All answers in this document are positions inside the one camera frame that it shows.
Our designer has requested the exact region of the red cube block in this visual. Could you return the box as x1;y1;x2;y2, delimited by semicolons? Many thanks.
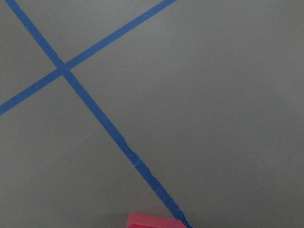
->
126;212;186;228

